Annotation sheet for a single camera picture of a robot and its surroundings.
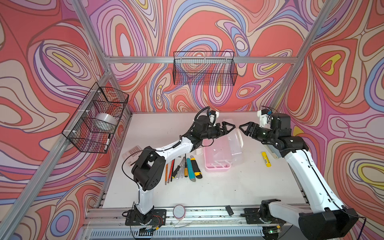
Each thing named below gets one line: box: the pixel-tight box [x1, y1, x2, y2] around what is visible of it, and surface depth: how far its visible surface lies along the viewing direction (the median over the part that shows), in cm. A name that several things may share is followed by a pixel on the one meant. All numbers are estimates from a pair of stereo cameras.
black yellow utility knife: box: [190, 155, 203, 179], surface depth 91 cm
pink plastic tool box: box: [203, 128, 244, 173], surface depth 79 cm
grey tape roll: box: [94, 113, 118, 133], surface depth 74 cm
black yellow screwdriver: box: [171, 156, 185, 179], surface depth 90 cm
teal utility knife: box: [186, 157, 196, 182], surface depth 91 cm
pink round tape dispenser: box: [173, 204, 186, 221], surface depth 72 cm
